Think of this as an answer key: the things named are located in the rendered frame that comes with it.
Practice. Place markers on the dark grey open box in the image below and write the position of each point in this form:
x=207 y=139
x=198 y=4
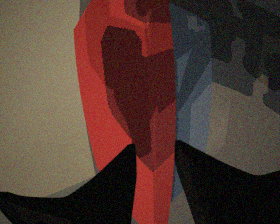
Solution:
x=192 y=63

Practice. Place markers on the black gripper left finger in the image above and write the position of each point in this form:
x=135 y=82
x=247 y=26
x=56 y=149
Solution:
x=106 y=199

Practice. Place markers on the red lid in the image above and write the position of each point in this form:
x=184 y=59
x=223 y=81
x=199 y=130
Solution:
x=125 y=66

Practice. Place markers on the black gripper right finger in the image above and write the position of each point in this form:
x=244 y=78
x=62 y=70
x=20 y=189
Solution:
x=221 y=194

